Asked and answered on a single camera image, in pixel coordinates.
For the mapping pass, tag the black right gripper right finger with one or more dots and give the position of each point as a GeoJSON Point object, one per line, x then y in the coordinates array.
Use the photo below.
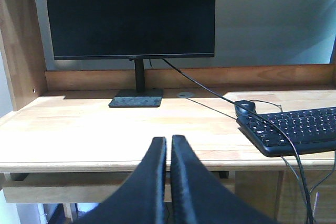
{"type": "Point", "coordinates": [198, 196]}

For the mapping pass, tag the black computer monitor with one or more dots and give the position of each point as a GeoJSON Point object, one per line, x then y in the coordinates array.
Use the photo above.
{"type": "Point", "coordinates": [134, 30]}

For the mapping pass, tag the black computer mouse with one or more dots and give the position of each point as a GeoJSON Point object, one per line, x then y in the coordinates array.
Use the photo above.
{"type": "Point", "coordinates": [244, 107]}

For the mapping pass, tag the wooden desk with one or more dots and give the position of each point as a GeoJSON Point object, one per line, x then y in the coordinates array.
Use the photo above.
{"type": "Point", "coordinates": [62, 127]}

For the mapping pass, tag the black computer keyboard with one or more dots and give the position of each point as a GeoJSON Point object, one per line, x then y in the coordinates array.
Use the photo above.
{"type": "Point", "coordinates": [311, 131]}

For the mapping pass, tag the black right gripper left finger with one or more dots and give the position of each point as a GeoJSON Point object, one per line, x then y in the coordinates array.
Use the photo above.
{"type": "Point", "coordinates": [140, 199]}

